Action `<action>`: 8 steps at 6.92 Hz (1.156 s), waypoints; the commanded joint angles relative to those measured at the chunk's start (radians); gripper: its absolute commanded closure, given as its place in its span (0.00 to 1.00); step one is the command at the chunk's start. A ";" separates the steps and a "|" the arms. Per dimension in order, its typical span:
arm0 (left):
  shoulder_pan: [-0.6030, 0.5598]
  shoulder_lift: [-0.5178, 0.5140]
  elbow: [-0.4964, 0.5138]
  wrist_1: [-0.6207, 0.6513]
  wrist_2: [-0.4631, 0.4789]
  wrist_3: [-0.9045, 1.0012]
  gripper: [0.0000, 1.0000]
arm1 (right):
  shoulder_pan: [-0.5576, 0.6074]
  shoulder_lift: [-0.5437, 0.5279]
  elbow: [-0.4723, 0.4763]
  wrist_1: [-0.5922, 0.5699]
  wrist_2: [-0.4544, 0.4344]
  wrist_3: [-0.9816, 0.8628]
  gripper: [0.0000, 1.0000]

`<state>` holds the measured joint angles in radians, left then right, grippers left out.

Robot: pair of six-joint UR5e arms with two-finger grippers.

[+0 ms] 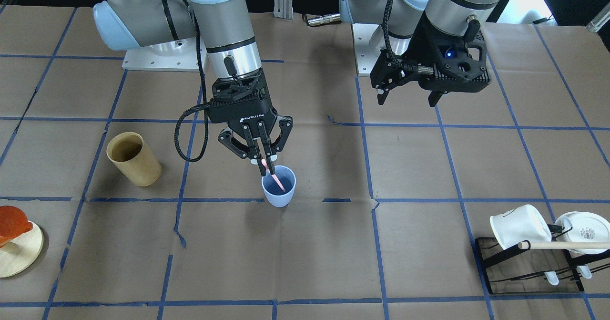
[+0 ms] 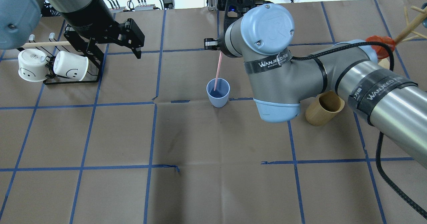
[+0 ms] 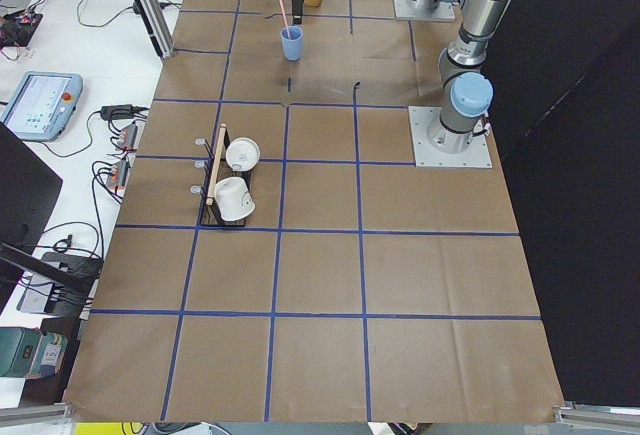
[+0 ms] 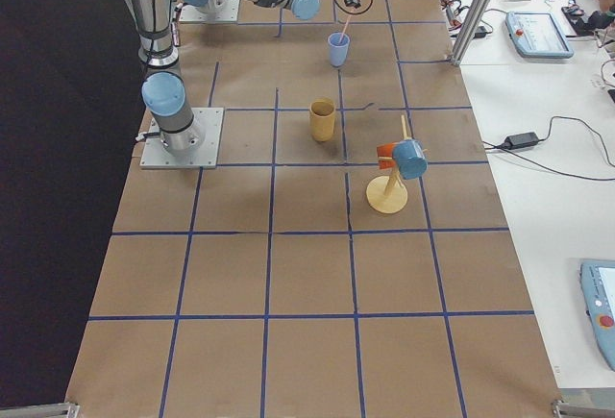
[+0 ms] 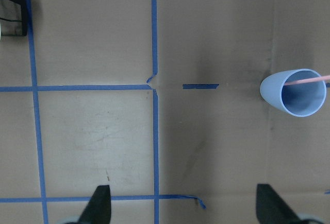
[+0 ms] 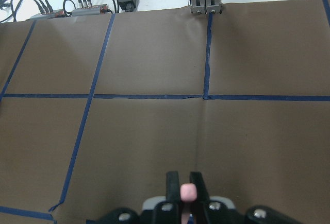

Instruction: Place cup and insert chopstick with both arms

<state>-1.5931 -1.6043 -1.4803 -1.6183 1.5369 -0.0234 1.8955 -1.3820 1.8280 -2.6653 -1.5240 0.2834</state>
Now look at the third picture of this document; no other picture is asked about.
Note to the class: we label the pink chopstick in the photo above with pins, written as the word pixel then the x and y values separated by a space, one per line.
pixel 284 17

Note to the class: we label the light blue cup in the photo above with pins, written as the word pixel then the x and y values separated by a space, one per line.
pixel 292 42

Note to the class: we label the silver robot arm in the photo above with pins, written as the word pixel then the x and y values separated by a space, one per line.
pixel 467 93

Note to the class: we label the black power adapter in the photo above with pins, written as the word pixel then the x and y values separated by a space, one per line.
pixel 117 112

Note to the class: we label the white mug on rack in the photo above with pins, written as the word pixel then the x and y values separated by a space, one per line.
pixel 234 199

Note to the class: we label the orange usb hub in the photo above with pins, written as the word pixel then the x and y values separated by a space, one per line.
pixel 118 175
pixel 127 137

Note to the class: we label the robot teach pendant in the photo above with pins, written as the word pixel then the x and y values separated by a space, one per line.
pixel 42 105

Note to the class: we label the black monitor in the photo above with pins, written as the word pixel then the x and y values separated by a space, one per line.
pixel 29 193

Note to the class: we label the grey docking hub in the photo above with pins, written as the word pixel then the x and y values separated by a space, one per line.
pixel 37 300

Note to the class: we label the green box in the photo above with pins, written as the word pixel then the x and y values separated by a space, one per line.
pixel 31 353

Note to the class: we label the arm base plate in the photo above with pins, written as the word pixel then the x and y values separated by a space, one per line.
pixel 424 10
pixel 436 147

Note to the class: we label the aluminium frame post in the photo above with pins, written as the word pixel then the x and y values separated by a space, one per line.
pixel 156 27

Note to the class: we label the black wire cup rack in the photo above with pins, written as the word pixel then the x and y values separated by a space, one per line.
pixel 215 169

